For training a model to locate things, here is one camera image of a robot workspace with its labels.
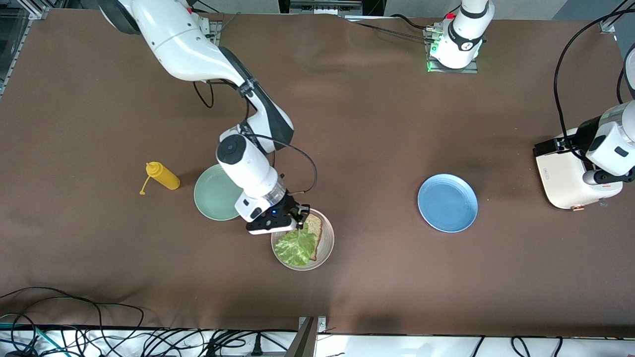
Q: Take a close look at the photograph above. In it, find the blue round plate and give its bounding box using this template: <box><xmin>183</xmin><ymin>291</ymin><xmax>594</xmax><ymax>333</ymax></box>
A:
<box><xmin>417</xmin><ymin>174</ymin><xmax>479</xmax><ymax>234</ymax></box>

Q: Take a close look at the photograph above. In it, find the black equipment box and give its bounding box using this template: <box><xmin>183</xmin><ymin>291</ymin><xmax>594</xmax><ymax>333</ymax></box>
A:
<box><xmin>278</xmin><ymin>0</ymin><xmax>386</xmax><ymax>15</ymax></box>

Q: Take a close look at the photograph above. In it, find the grey braided base cable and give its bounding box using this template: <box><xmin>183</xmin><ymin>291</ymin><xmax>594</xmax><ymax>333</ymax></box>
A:
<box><xmin>355</xmin><ymin>22</ymin><xmax>435</xmax><ymax>41</ymax></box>

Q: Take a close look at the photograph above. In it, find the beige round plate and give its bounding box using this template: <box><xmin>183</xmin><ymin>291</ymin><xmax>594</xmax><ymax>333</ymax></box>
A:
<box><xmin>271</xmin><ymin>207</ymin><xmax>335</xmax><ymax>271</ymax></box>

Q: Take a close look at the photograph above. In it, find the mint green round plate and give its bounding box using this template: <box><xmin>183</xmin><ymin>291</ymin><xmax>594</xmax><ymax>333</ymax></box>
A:
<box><xmin>193</xmin><ymin>164</ymin><xmax>249</xmax><ymax>222</ymax></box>

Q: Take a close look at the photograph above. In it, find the toasted brown bread slice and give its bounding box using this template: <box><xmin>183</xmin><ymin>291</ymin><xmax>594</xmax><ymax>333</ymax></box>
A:
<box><xmin>303</xmin><ymin>212</ymin><xmax>323</xmax><ymax>261</ymax></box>

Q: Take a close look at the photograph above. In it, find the cream white toaster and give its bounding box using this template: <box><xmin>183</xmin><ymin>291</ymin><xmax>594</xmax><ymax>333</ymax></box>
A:
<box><xmin>535</xmin><ymin>128</ymin><xmax>625</xmax><ymax>212</ymax></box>

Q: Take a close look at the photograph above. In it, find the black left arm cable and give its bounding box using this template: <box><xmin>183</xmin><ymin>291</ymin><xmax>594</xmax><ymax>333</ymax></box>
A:
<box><xmin>554</xmin><ymin>7</ymin><xmax>635</xmax><ymax>163</ymax></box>

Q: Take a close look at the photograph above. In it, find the teal cable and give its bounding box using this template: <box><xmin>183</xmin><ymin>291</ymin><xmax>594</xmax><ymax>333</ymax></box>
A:
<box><xmin>0</xmin><ymin>322</ymin><xmax>55</xmax><ymax>354</ymax></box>

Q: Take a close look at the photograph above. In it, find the brown table cover sheet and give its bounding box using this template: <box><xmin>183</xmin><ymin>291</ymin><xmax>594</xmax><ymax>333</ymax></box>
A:
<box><xmin>0</xmin><ymin>7</ymin><xmax>635</xmax><ymax>339</ymax></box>

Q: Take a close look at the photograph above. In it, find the green lettuce leaf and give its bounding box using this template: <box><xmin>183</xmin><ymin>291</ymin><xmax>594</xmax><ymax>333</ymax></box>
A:
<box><xmin>274</xmin><ymin>227</ymin><xmax>318</xmax><ymax>267</ymax></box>

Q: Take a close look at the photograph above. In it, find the aluminium frame post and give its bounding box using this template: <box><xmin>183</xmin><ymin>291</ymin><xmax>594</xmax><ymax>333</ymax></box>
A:
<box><xmin>285</xmin><ymin>316</ymin><xmax>328</xmax><ymax>357</ymax></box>

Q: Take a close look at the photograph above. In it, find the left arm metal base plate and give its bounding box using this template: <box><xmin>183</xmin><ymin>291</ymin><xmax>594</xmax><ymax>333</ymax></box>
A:
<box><xmin>426</xmin><ymin>27</ymin><xmax>479</xmax><ymax>74</ymax></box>

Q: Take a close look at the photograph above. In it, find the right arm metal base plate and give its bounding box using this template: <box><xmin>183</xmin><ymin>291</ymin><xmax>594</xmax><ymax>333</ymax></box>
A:
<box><xmin>198</xmin><ymin>20</ymin><xmax>222</xmax><ymax>48</ymax></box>

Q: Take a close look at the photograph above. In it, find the aluminium frame bar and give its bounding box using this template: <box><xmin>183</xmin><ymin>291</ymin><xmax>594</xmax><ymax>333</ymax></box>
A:
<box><xmin>0</xmin><ymin>10</ymin><xmax>26</xmax><ymax>97</ymax></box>

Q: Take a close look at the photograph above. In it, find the black base cable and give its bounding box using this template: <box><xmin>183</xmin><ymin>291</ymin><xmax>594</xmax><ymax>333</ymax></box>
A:
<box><xmin>389</xmin><ymin>14</ymin><xmax>432</xmax><ymax>30</ymax></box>

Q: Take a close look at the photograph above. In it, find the yellow mustard squeeze bottle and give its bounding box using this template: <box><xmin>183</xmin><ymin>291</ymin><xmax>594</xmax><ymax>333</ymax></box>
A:
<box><xmin>139</xmin><ymin>162</ymin><xmax>181</xmax><ymax>195</ymax></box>

